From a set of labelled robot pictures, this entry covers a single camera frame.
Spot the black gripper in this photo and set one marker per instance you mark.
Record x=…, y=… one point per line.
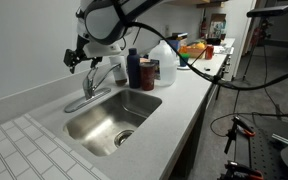
x=80, y=48

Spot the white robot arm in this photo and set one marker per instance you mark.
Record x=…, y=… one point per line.
x=104, y=20

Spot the silver insulated tumbler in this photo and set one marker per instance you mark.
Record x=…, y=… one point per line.
x=120, y=71

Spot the navy blue water bottle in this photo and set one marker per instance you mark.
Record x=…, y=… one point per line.
x=133, y=70

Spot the stainless steel sink basin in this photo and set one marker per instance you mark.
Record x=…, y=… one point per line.
x=130, y=103

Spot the brown amber jar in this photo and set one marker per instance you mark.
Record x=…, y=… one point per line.
x=147, y=76

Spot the translucent plastic gallon jug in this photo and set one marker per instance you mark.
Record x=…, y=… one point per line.
x=164, y=66

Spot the round sink drain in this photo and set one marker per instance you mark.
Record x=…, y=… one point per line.
x=123, y=137

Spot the blue container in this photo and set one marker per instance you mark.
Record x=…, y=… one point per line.
x=174, y=45

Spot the white plate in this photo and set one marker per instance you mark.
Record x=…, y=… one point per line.
x=182, y=67

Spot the blue cup with green rim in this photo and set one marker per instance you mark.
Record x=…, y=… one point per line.
x=183, y=59

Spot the small orange object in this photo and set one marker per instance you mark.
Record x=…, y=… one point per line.
x=183, y=50

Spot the white tile pattern mat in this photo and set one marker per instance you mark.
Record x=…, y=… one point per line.
x=17, y=150

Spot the yellow fruit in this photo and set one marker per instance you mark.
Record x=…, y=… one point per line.
x=200, y=45

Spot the small black object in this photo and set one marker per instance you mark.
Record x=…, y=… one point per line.
x=207, y=69

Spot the red fire extinguisher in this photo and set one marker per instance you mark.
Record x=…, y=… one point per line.
x=203, y=28

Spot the red can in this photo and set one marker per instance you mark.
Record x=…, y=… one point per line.
x=209, y=52

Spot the black countertop item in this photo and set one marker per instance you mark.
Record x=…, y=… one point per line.
x=213, y=41

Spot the cardboard box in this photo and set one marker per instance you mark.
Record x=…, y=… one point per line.
x=217, y=26

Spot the white papers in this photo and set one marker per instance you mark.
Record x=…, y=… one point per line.
x=222, y=50

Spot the counter base cabinet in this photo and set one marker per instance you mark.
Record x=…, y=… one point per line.
x=192, y=146

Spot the black orange clamp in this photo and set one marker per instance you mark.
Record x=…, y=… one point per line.
x=240, y=168
x=232, y=133

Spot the black tripod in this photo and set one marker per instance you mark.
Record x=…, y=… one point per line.
x=275, y=30

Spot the black perforated board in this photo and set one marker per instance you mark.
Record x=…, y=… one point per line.
x=264, y=156

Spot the silver metal bar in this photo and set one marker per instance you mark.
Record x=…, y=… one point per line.
x=282, y=139

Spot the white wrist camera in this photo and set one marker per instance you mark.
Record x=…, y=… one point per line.
x=100, y=50

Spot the wall power outlet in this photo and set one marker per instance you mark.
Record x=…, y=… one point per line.
x=166, y=30

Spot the wooden wall cabinet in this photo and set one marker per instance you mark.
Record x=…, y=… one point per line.
x=197, y=2

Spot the black stereo camera on tripod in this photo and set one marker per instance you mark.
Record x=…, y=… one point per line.
x=267, y=11

